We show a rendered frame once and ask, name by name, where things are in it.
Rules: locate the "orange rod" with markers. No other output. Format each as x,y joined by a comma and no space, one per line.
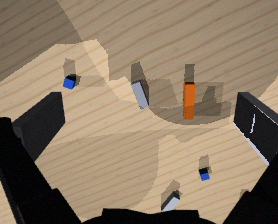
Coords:
189,96

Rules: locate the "grey rectangular block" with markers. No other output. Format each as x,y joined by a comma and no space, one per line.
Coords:
140,94
170,202

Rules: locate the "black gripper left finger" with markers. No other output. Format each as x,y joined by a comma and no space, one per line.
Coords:
30,197

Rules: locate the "small blue block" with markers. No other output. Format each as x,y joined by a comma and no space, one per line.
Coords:
204,174
69,82

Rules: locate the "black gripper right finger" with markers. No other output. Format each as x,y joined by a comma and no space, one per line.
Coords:
259,125

